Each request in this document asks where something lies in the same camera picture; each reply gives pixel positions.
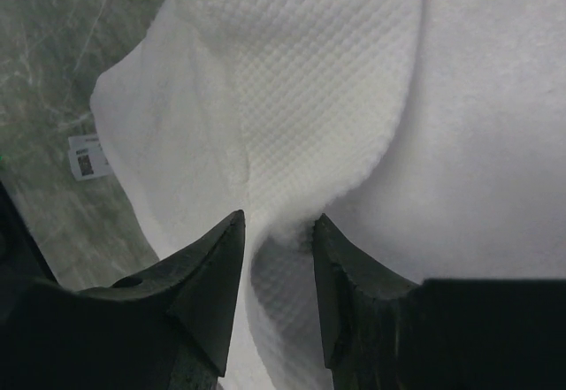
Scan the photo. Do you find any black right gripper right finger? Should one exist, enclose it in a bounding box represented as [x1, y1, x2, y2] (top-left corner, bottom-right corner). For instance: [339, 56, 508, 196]
[312, 216, 565, 389]

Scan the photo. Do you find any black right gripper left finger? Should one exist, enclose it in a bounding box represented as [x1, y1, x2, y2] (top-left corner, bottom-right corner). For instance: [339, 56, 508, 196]
[1, 210, 245, 389]

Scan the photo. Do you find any large white waffle towel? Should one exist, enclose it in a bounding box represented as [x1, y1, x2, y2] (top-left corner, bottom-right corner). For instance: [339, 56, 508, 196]
[90, 0, 565, 389]

